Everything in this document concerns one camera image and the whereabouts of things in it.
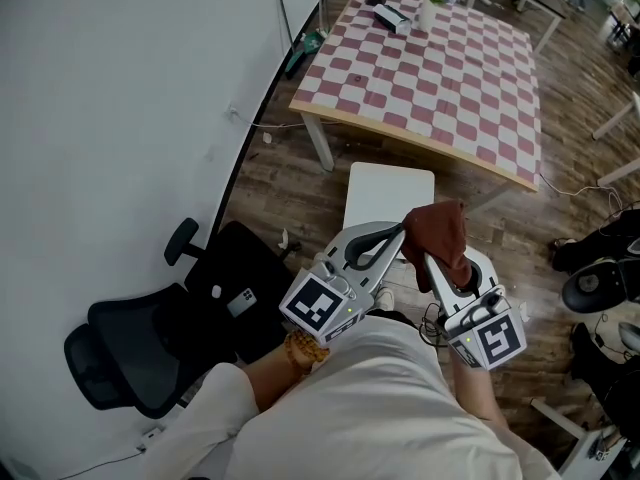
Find person's black trousers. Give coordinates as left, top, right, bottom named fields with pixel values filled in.
left=366, top=307, right=417, bottom=327

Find wooden bead bracelet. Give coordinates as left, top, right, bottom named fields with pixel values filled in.
left=283, top=328, right=332, bottom=376

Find white power adapter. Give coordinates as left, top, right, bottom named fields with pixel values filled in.
left=140, top=426, right=167, bottom=452

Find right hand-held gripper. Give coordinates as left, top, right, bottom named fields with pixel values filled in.
left=422, top=246, right=529, bottom=372

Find thin white adapter cable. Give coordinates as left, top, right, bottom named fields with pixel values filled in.
left=58, top=442, right=147, bottom=480

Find right hand-held gripper camera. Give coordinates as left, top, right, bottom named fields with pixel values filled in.
left=462, top=290, right=510, bottom=327

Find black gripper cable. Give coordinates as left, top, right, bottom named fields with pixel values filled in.
left=416, top=301, right=455, bottom=350

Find white table frame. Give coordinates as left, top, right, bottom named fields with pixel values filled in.
left=591, top=90, right=640, bottom=188

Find gray smartphone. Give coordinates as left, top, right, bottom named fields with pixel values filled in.
left=226, top=287, right=258, bottom=319

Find person's right forearm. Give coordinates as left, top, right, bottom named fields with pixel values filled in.
left=451, top=362, right=512, bottom=433

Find white desk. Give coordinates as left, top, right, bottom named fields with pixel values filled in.
left=528, top=396, right=630, bottom=480

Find black mesh office chair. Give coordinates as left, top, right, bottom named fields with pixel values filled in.
left=63, top=217, right=302, bottom=421

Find white vase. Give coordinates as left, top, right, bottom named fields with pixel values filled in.
left=416, top=0, right=439, bottom=34

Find person in white shirt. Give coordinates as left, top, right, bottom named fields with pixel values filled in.
left=135, top=312, right=567, bottom=480

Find checkered pink white table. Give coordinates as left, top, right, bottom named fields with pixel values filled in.
left=289, top=0, right=545, bottom=215

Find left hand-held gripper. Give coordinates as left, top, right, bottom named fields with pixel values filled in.
left=277, top=220, right=407, bottom=346

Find green dustpan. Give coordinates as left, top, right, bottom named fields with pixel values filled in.
left=284, top=29, right=327, bottom=81

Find hand-held gripper camera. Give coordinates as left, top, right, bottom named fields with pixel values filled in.
left=317, top=259, right=359, bottom=300
left=462, top=290, right=510, bottom=327

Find brown cloth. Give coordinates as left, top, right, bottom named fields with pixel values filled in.
left=401, top=199, right=475, bottom=294

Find person's left forearm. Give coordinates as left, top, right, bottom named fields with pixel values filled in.
left=243, top=340, right=331, bottom=413

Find white and black tissue box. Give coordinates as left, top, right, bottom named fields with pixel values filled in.
left=372, top=3, right=414, bottom=35

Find left hand-held gripper camera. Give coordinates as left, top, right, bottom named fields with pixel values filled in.
left=317, top=259, right=359, bottom=300

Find person's white shoe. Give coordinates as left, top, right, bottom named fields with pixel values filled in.
left=374, top=287, right=397, bottom=315

